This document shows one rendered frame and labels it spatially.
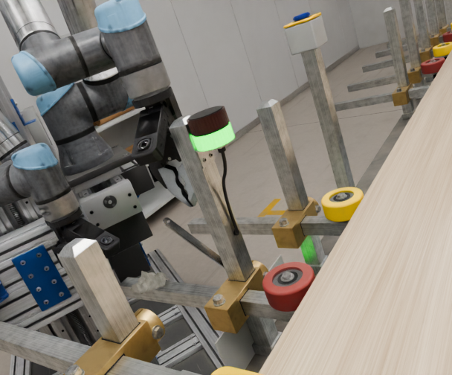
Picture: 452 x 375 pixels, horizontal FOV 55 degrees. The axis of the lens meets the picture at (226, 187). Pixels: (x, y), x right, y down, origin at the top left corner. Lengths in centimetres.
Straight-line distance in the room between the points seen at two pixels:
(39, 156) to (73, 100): 36
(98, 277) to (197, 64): 432
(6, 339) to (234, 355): 37
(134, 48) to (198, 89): 401
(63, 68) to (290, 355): 58
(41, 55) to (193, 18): 416
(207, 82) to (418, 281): 436
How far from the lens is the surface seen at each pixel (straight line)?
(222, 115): 63
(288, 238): 90
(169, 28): 462
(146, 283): 88
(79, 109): 124
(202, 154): 67
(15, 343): 74
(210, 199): 69
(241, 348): 84
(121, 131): 392
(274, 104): 87
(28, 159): 92
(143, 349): 59
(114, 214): 115
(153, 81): 72
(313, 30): 106
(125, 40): 72
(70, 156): 125
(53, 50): 81
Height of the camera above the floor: 128
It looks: 20 degrees down
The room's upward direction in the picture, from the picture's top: 20 degrees counter-clockwise
